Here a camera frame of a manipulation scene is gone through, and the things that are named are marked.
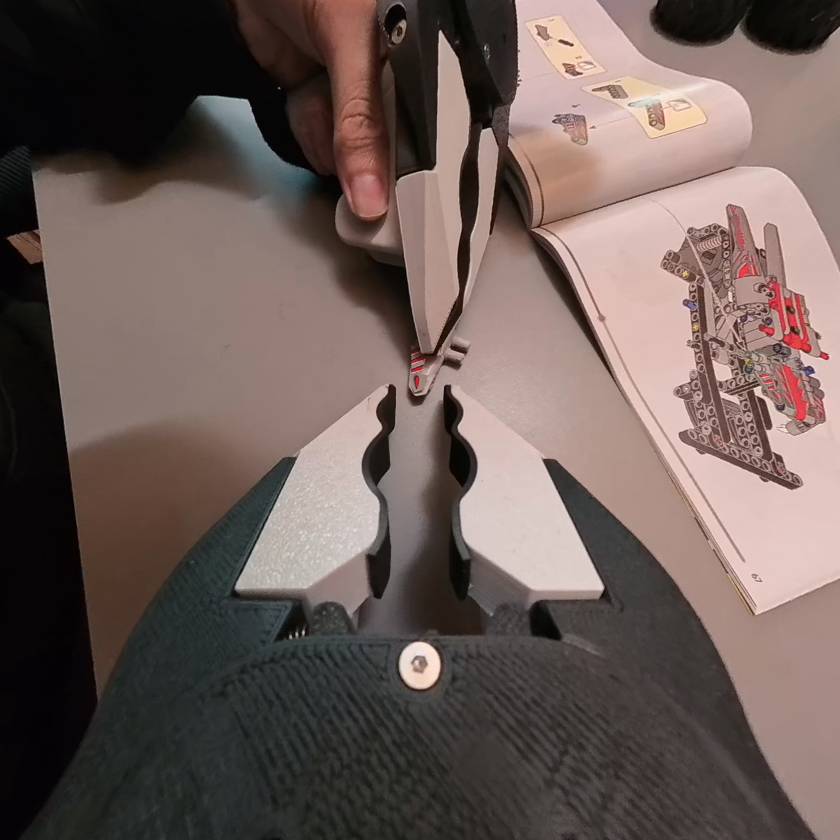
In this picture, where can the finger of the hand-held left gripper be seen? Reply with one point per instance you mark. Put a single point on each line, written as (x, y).
(433, 249)
(487, 190)

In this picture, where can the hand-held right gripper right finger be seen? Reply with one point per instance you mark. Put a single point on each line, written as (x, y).
(525, 525)

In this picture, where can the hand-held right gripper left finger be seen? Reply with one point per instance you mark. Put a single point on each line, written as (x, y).
(308, 525)

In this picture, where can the grey red-striped toy brick piece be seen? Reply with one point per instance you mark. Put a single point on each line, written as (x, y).
(420, 375)

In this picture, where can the person's left forearm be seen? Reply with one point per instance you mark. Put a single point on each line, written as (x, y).
(98, 59)

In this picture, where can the grey desk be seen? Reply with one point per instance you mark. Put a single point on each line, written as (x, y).
(197, 295)

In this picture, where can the person's left hand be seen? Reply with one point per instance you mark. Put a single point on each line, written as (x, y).
(354, 98)

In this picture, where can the black toy tire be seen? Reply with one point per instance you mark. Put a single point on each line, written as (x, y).
(794, 19)
(695, 13)

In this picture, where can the open building instruction booklet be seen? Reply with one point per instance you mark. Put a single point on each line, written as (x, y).
(695, 328)

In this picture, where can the person's dark clothing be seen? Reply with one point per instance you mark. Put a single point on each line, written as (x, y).
(33, 525)

